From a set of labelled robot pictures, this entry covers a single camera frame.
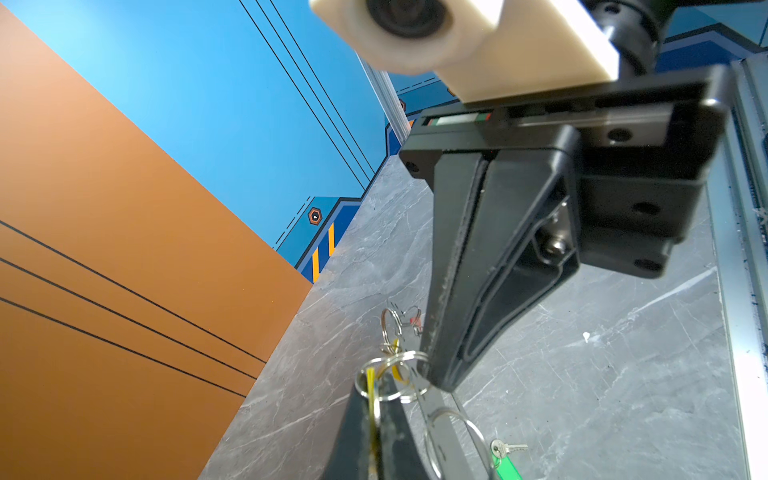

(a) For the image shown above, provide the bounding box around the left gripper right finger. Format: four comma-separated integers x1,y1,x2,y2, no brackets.
379,399,429,480

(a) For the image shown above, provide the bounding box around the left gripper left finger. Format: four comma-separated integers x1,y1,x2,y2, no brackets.
321,384,373,480

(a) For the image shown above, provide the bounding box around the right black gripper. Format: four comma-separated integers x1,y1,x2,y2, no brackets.
399,65,734,392

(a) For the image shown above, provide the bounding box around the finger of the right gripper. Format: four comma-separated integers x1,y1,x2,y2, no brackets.
421,153,487,384

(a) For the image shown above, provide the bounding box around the yellow key tag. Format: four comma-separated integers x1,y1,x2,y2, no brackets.
380,338,407,384
365,367,383,479

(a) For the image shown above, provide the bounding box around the green key tag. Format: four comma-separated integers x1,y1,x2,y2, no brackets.
490,439,528,480

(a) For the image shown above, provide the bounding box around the red key tag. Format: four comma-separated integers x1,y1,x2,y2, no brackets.
410,316,423,337

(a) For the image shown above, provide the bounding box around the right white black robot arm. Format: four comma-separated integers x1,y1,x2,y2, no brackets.
399,1,736,392

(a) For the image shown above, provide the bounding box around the right aluminium corner post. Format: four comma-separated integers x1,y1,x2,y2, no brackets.
358,57,411,145

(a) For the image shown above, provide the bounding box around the aluminium front rail frame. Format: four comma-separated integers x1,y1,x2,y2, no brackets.
708,53,767,479

